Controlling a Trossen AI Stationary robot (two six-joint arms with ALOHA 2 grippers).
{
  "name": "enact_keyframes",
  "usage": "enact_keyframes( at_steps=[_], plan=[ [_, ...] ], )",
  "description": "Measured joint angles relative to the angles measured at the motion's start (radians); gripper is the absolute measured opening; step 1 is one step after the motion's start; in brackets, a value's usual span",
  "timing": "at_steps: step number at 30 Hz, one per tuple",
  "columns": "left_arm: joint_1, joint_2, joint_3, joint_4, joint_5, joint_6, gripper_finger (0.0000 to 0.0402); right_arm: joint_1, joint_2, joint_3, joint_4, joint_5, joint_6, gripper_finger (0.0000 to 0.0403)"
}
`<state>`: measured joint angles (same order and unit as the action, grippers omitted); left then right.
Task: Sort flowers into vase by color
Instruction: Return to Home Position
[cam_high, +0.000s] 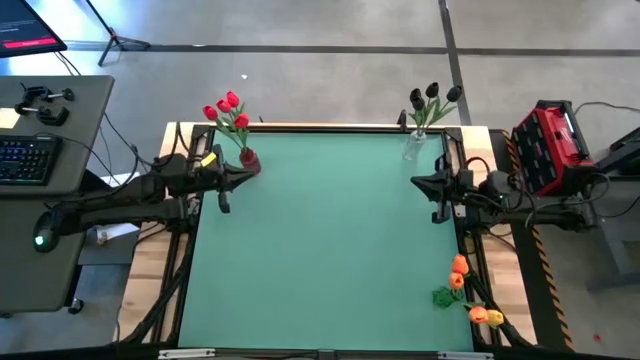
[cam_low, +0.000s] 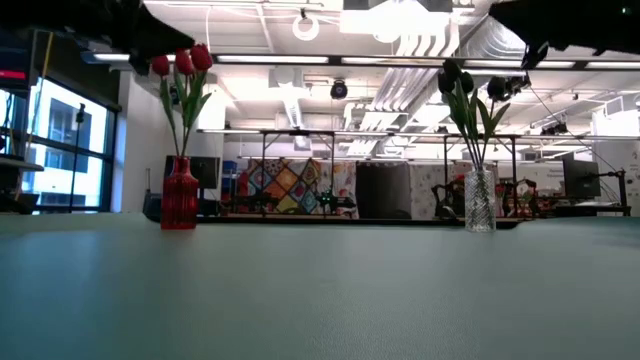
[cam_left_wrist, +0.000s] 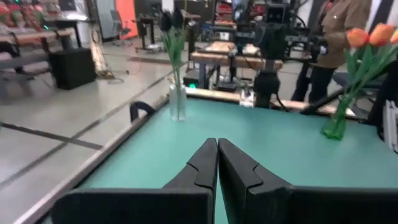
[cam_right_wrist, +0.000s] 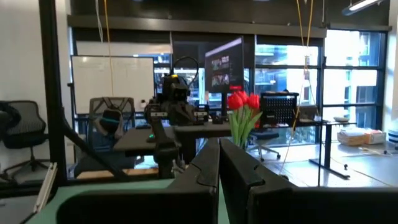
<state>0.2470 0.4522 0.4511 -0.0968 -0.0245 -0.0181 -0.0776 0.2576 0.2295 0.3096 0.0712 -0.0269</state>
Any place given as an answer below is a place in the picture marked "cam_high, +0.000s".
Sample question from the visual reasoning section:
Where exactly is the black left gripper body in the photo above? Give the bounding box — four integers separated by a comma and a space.
192, 143, 233, 215

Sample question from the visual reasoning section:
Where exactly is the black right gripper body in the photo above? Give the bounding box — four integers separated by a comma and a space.
432, 153, 476, 225

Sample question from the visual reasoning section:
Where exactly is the red ribbed vase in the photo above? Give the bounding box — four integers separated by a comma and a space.
238, 147, 262, 176

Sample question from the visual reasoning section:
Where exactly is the clear glass vase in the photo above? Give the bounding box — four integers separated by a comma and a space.
402, 130, 427, 162

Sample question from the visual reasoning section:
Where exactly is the green glass vase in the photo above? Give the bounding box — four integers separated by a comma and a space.
431, 284, 464, 309

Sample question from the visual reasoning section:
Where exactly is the red black tool case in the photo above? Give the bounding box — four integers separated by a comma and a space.
509, 98, 597, 202

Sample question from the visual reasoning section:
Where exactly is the hazard striped black beam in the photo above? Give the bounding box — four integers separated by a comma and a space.
489, 128, 576, 352

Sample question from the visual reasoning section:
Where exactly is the white paper stack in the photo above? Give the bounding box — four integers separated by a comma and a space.
89, 172, 142, 246

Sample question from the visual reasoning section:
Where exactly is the teal table mat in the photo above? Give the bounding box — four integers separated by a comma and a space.
178, 129, 475, 351

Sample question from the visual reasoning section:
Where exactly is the grey metal stand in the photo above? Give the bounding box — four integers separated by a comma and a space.
582, 174, 640, 294

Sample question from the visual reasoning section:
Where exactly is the black device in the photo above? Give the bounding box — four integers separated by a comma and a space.
593, 125, 640, 177

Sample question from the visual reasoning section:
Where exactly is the black tripod stand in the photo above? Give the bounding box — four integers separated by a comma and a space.
82, 0, 151, 68

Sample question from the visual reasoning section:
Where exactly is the black C-clamp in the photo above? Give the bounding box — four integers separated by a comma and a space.
19, 85, 76, 104
13, 102, 71, 127

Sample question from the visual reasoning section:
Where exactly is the black computer mouse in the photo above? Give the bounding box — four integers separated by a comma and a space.
32, 210, 64, 255

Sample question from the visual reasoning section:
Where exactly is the black keyboard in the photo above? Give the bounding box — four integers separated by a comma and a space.
0, 134, 62, 187

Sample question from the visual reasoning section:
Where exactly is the yellow sticky note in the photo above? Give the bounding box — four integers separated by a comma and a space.
0, 108, 21, 130

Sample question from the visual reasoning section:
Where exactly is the dark operator monitor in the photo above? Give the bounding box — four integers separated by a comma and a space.
0, 0, 69, 60

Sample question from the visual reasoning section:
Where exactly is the silver metal bracket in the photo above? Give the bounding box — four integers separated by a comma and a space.
437, 350, 495, 360
158, 348, 216, 360

